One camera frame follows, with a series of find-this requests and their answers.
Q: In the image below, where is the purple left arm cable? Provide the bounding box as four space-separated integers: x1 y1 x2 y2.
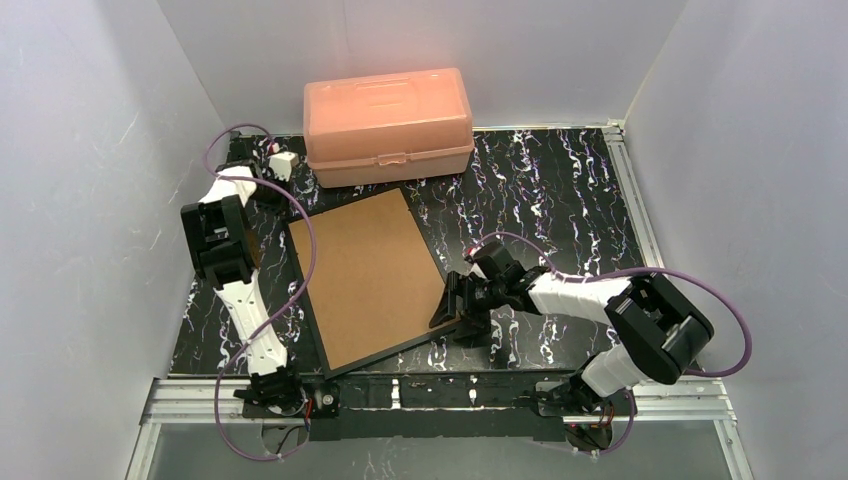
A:
201 123 318 463

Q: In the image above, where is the brown cardboard backing board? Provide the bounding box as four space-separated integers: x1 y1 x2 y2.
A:
289 189 458 371

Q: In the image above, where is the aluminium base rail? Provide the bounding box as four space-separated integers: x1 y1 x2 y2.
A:
127 372 753 479

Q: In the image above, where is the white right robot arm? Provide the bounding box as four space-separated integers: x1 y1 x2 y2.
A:
429 241 714 410

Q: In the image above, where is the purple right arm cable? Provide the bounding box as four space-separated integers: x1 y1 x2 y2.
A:
463 231 754 458

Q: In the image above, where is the pink plastic storage box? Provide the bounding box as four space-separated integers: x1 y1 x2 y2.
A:
303 68 475 188

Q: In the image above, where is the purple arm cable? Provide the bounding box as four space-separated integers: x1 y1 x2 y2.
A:
463 231 754 458
201 123 318 463

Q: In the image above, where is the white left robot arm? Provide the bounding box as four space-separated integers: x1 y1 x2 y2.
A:
180 161 289 379

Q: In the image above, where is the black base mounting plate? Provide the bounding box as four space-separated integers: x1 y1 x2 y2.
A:
242 371 637 448

